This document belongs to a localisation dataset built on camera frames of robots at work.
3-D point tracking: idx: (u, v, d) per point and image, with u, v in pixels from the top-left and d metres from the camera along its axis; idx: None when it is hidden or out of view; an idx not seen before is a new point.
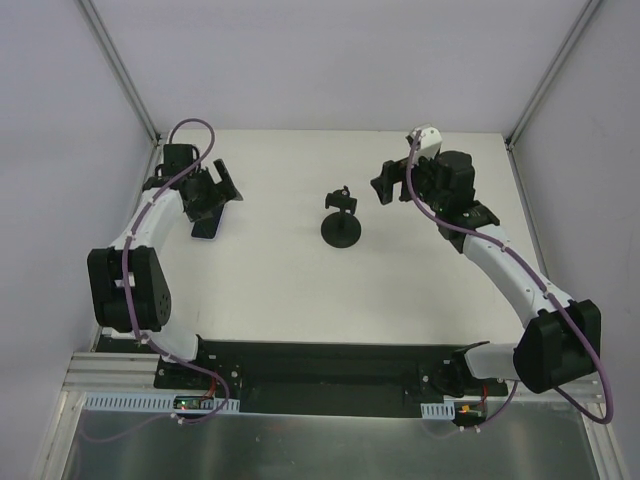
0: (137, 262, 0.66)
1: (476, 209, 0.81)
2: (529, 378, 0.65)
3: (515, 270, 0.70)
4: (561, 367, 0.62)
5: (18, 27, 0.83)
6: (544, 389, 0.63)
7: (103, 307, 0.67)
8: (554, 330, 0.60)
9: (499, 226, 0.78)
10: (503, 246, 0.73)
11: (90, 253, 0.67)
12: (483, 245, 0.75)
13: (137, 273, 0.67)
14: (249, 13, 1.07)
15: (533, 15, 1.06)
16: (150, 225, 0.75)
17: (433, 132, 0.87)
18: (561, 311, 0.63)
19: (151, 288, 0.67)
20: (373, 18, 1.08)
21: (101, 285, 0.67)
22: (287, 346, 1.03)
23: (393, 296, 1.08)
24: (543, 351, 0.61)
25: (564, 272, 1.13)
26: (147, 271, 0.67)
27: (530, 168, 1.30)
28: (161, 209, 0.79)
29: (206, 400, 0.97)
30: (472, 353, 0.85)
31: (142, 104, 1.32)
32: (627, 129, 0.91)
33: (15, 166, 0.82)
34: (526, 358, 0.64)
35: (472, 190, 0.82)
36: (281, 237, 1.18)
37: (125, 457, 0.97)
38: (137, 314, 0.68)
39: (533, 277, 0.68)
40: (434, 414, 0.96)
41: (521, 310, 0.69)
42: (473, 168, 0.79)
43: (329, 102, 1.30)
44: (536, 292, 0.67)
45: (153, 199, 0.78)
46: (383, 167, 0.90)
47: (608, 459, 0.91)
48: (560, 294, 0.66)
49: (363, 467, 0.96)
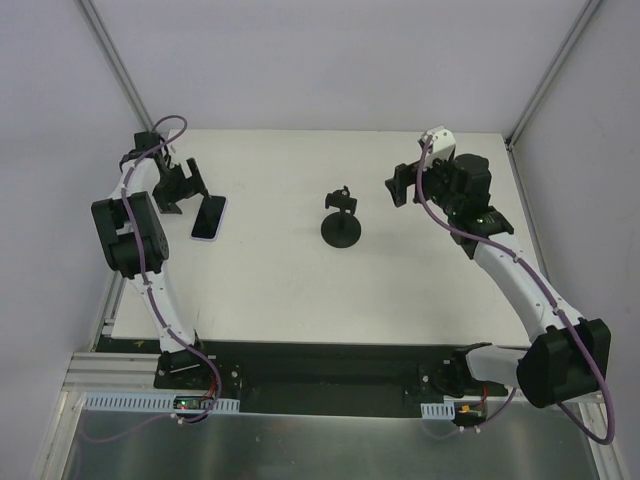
0: (139, 205, 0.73)
1: (491, 215, 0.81)
2: (532, 391, 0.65)
3: (525, 283, 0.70)
4: (565, 383, 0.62)
5: (17, 26, 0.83)
6: (546, 404, 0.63)
7: (112, 251, 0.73)
8: (562, 348, 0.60)
9: (512, 235, 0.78)
10: (515, 256, 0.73)
11: (92, 205, 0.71)
12: (495, 255, 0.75)
13: (140, 216, 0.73)
14: (249, 13, 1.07)
15: (534, 14, 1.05)
16: (138, 183, 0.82)
17: (446, 135, 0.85)
18: (569, 330, 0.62)
19: (153, 226, 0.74)
20: (373, 18, 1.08)
21: (107, 230, 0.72)
22: (287, 346, 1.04)
23: (393, 296, 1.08)
24: (548, 367, 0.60)
25: (564, 272, 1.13)
26: (148, 212, 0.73)
27: (531, 169, 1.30)
28: (143, 173, 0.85)
29: (206, 400, 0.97)
30: (474, 353, 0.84)
31: (142, 104, 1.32)
32: (628, 129, 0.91)
33: (15, 166, 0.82)
34: (531, 372, 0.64)
35: (487, 195, 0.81)
36: (280, 237, 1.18)
37: (125, 457, 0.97)
38: (145, 253, 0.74)
39: (544, 292, 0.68)
40: (434, 414, 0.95)
41: (530, 324, 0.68)
42: (490, 174, 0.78)
43: (329, 101, 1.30)
44: (545, 307, 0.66)
45: (134, 165, 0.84)
46: (395, 171, 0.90)
47: (608, 459, 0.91)
48: (570, 311, 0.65)
49: (363, 467, 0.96)
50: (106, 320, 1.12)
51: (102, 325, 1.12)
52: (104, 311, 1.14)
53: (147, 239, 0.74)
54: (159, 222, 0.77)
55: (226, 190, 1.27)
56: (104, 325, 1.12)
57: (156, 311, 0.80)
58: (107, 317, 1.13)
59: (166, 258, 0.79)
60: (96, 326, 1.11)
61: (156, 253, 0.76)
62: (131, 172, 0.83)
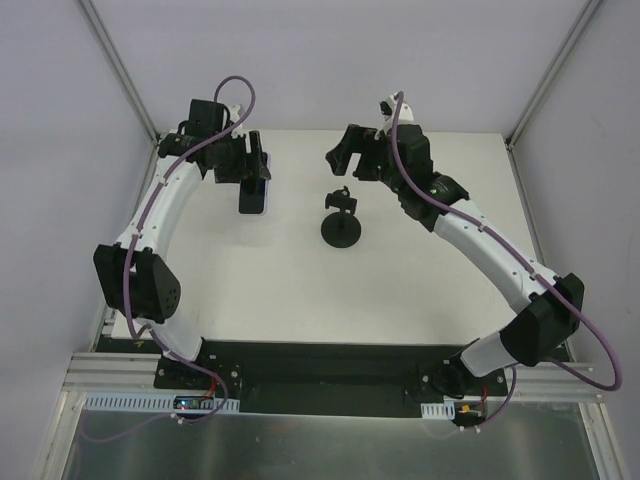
0: (140, 265, 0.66)
1: (440, 181, 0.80)
2: (522, 353, 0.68)
3: (497, 252, 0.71)
4: (552, 340, 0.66)
5: (17, 26, 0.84)
6: (537, 361, 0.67)
7: (114, 298, 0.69)
8: (545, 310, 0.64)
9: (469, 201, 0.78)
10: (480, 225, 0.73)
11: (96, 250, 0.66)
12: (460, 227, 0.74)
13: (141, 275, 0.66)
14: (249, 14, 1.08)
15: (534, 15, 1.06)
16: (158, 217, 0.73)
17: (407, 109, 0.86)
18: (552, 292, 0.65)
19: (153, 288, 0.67)
20: (373, 18, 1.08)
21: (108, 278, 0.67)
22: (287, 346, 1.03)
23: (394, 297, 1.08)
24: (538, 330, 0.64)
25: (561, 271, 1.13)
26: (150, 274, 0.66)
27: (530, 169, 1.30)
28: (175, 190, 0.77)
29: (205, 400, 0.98)
30: (468, 353, 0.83)
31: (142, 104, 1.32)
32: (628, 129, 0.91)
33: (14, 166, 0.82)
34: (518, 338, 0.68)
35: (429, 164, 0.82)
36: (281, 237, 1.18)
37: (124, 458, 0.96)
38: (144, 306, 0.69)
39: (518, 259, 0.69)
40: (434, 413, 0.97)
41: (509, 293, 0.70)
42: (427, 141, 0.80)
43: (330, 102, 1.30)
44: (522, 275, 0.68)
45: (164, 180, 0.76)
46: (346, 129, 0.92)
47: (608, 459, 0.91)
48: (546, 274, 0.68)
49: (363, 467, 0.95)
50: (106, 320, 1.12)
51: (102, 325, 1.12)
52: (104, 311, 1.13)
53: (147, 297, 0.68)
54: (168, 277, 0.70)
55: (227, 192, 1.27)
56: (104, 325, 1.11)
57: (161, 342, 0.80)
58: (107, 317, 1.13)
59: (171, 310, 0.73)
60: (96, 326, 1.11)
61: (155, 310, 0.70)
62: (156, 193, 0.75)
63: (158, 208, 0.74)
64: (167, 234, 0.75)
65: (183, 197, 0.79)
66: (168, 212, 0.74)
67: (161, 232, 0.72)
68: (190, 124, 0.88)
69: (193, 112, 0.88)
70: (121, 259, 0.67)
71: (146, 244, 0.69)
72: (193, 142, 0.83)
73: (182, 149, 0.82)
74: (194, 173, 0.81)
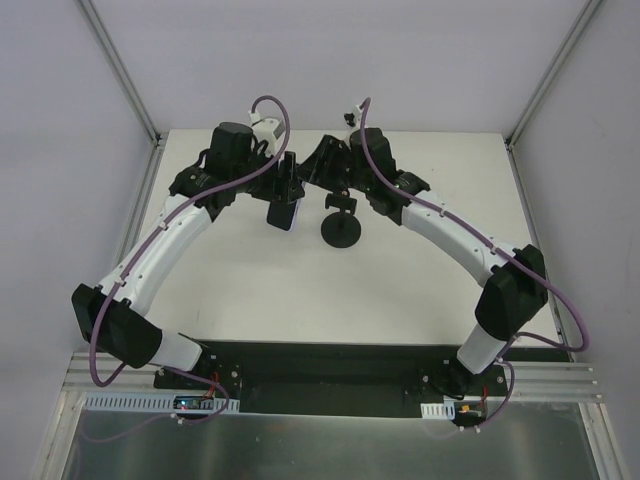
0: (114, 316, 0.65)
1: (403, 177, 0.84)
2: (496, 328, 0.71)
3: (461, 236, 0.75)
4: (520, 310, 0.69)
5: (16, 26, 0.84)
6: (510, 333, 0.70)
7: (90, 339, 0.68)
8: (508, 281, 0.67)
9: (430, 191, 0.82)
10: (441, 210, 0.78)
11: (75, 291, 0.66)
12: (423, 214, 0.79)
13: (113, 325, 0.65)
14: (249, 14, 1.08)
15: (533, 15, 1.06)
16: (143, 264, 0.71)
17: None
18: (512, 262, 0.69)
19: (124, 338, 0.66)
20: (373, 17, 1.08)
21: (83, 320, 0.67)
22: (287, 346, 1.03)
23: (393, 298, 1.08)
24: (505, 302, 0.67)
25: (561, 271, 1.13)
26: (121, 326, 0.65)
27: (529, 170, 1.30)
28: (174, 235, 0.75)
29: (206, 400, 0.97)
30: (465, 349, 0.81)
31: (142, 103, 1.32)
32: (628, 129, 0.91)
33: (14, 166, 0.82)
34: (489, 314, 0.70)
35: (392, 162, 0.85)
36: (282, 236, 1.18)
37: (123, 458, 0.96)
38: (117, 352, 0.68)
39: (478, 237, 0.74)
40: (434, 413, 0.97)
41: (475, 270, 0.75)
42: (387, 140, 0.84)
43: (329, 102, 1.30)
44: (483, 251, 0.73)
45: (164, 225, 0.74)
46: (323, 139, 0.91)
47: (608, 459, 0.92)
48: (506, 247, 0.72)
49: (363, 467, 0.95)
50: None
51: None
52: None
53: (119, 345, 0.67)
54: (144, 328, 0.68)
55: None
56: None
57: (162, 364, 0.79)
58: None
59: (146, 358, 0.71)
60: None
61: (129, 358, 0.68)
62: (153, 237, 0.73)
63: (149, 254, 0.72)
64: (157, 280, 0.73)
65: (186, 240, 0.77)
66: (159, 260, 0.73)
67: (146, 282, 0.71)
68: (212, 152, 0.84)
69: (217, 143, 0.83)
70: (97, 307, 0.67)
71: (126, 295, 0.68)
72: (207, 183, 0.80)
73: (196, 189, 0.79)
74: (201, 217, 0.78)
